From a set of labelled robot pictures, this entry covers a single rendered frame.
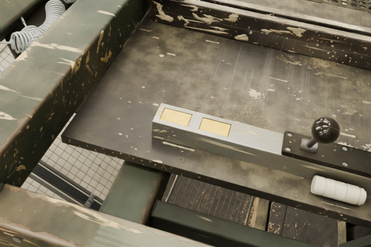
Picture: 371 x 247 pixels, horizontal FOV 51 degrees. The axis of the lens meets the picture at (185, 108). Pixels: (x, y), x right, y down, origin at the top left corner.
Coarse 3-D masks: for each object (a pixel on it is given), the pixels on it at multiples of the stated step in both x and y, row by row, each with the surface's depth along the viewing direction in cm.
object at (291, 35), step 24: (168, 0) 91; (192, 0) 91; (216, 0) 92; (168, 24) 96; (192, 24) 94; (216, 24) 92; (240, 24) 90; (264, 24) 89; (288, 24) 87; (312, 24) 90; (336, 24) 89; (288, 48) 91; (312, 48) 89; (336, 48) 88; (360, 48) 86
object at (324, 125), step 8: (320, 120) 53; (328, 120) 53; (312, 128) 54; (320, 128) 52; (328, 128) 52; (336, 128) 52; (320, 136) 52; (328, 136) 52; (336, 136) 52; (304, 144) 63; (312, 144) 60; (312, 152) 63
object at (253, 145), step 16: (160, 112) 68; (192, 112) 69; (160, 128) 67; (176, 128) 66; (192, 128) 66; (240, 128) 67; (256, 128) 67; (192, 144) 67; (208, 144) 66; (224, 144) 65; (240, 144) 64; (256, 144) 64; (272, 144) 65; (256, 160) 66; (272, 160) 65; (288, 160) 64; (304, 176) 65; (336, 176) 63; (352, 176) 62; (368, 192) 63
